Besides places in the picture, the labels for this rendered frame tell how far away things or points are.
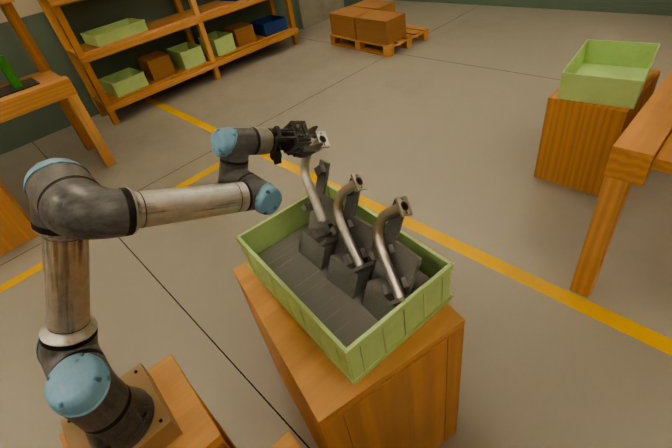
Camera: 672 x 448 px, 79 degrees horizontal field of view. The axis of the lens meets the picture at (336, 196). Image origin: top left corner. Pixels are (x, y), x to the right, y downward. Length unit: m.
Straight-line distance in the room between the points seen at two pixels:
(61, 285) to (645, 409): 2.14
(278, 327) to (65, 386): 0.60
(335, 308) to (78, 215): 0.77
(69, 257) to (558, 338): 2.05
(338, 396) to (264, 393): 1.02
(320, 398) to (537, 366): 1.26
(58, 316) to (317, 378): 0.66
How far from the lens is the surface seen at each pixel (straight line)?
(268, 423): 2.14
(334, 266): 1.34
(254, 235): 1.50
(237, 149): 1.08
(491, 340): 2.26
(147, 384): 1.27
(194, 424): 1.24
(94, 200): 0.85
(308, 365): 1.28
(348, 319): 1.27
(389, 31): 5.63
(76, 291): 1.07
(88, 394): 1.06
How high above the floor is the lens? 1.88
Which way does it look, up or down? 37 degrees down
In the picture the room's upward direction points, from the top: 11 degrees counter-clockwise
